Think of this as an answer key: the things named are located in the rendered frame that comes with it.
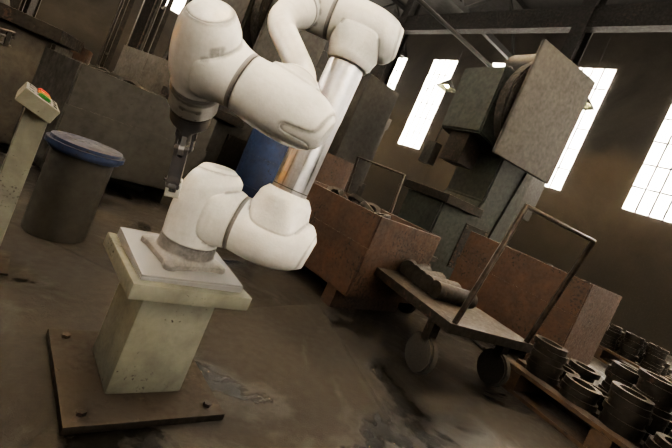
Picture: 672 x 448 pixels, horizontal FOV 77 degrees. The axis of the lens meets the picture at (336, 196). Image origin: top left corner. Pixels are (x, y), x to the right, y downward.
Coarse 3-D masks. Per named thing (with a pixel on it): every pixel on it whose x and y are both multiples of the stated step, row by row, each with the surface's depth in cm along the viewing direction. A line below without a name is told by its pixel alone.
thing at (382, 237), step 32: (320, 192) 279; (320, 224) 271; (352, 224) 254; (384, 224) 245; (320, 256) 265; (352, 256) 248; (384, 256) 256; (416, 256) 279; (352, 288) 245; (384, 288) 267
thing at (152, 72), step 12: (132, 48) 472; (120, 60) 479; (132, 60) 467; (144, 60) 456; (156, 60) 446; (120, 72) 475; (132, 72) 463; (144, 72) 452; (156, 72) 441; (168, 72) 431; (144, 84) 449; (156, 84) 438; (168, 84) 428
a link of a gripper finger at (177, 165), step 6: (174, 150) 79; (186, 150) 79; (174, 156) 80; (180, 156) 80; (186, 156) 80; (174, 162) 80; (180, 162) 81; (174, 168) 81; (180, 168) 81; (168, 174) 81; (174, 174) 82; (180, 174) 82; (168, 180) 82; (174, 180) 82; (180, 180) 83; (168, 186) 83
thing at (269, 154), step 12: (252, 132) 398; (252, 144) 390; (264, 144) 384; (276, 144) 382; (252, 156) 387; (264, 156) 383; (276, 156) 383; (240, 168) 394; (252, 168) 386; (264, 168) 384; (276, 168) 385; (252, 180) 385; (264, 180) 385; (252, 192) 385
